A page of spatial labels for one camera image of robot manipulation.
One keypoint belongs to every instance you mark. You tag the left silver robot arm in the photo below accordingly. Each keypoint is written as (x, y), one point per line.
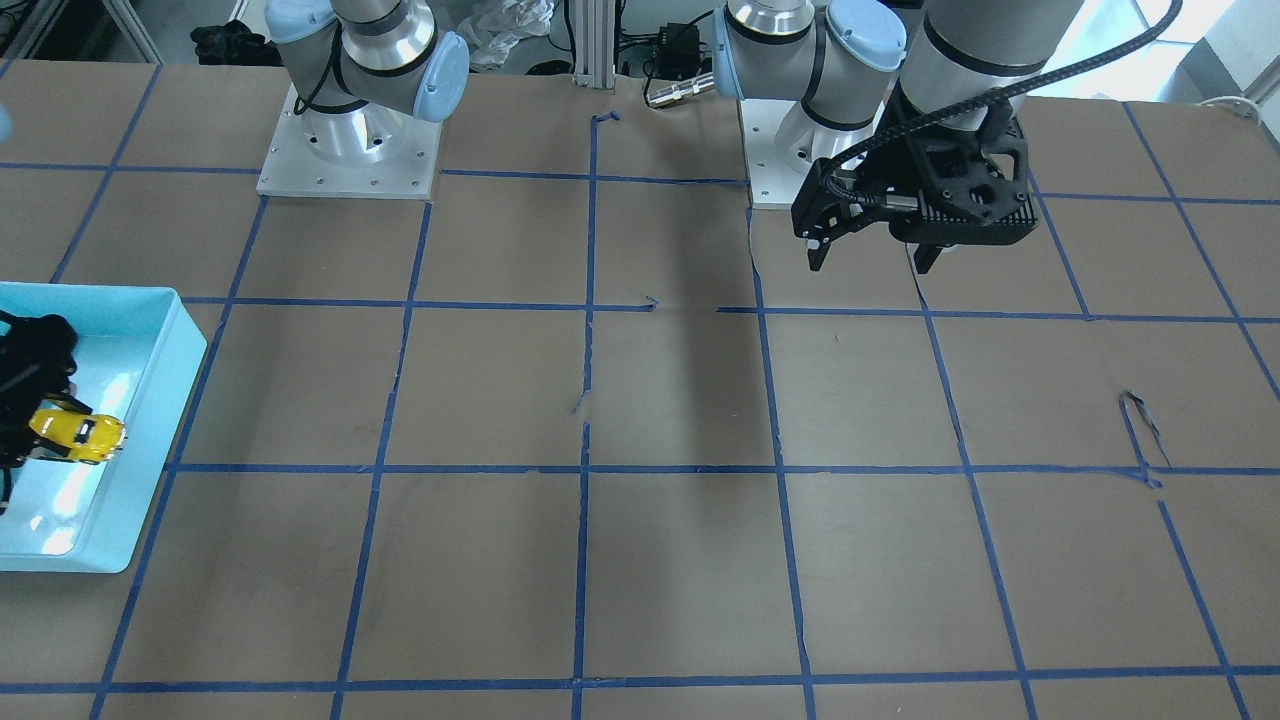
(909, 123)

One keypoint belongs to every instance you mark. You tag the aluminium frame post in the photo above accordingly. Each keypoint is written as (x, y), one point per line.
(593, 29)

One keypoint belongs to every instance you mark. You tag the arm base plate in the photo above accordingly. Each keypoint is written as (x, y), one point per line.
(371, 153)
(790, 160)

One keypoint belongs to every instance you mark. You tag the yellow beetle toy car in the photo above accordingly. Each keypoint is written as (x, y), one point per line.
(68, 435)

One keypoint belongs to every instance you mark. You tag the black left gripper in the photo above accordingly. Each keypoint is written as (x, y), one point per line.
(912, 166)

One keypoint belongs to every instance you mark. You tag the light blue plastic bin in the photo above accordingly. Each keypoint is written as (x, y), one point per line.
(95, 379)

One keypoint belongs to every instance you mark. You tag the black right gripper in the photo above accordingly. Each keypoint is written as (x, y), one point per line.
(30, 372)

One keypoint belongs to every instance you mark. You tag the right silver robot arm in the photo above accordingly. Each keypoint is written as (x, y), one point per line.
(140, 176)

